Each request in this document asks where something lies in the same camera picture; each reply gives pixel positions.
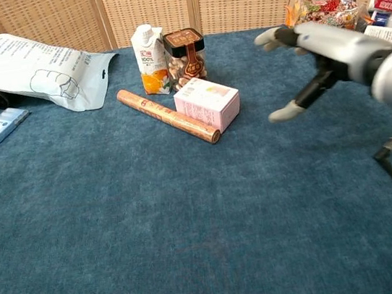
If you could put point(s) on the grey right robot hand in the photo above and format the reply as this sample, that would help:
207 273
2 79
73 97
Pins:
327 44

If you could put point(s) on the pink printed cardboard box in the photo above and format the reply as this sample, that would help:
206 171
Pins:
208 101

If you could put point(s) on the long white printed box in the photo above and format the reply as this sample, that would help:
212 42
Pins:
390 33

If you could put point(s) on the colourful candy bag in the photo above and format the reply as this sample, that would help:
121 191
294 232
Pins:
325 4

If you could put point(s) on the blue white small package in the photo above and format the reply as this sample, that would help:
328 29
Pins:
378 17

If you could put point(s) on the clear jar with brown lid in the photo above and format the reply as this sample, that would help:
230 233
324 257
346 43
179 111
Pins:
185 59

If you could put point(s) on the white orange juice carton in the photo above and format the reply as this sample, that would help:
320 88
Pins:
149 60

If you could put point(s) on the copper brown paper roll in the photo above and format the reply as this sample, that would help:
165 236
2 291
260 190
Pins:
162 113

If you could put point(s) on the blue fabric tablecloth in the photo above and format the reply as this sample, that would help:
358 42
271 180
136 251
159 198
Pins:
154 215

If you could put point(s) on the large white printed plastic bag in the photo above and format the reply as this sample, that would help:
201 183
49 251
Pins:
24 65

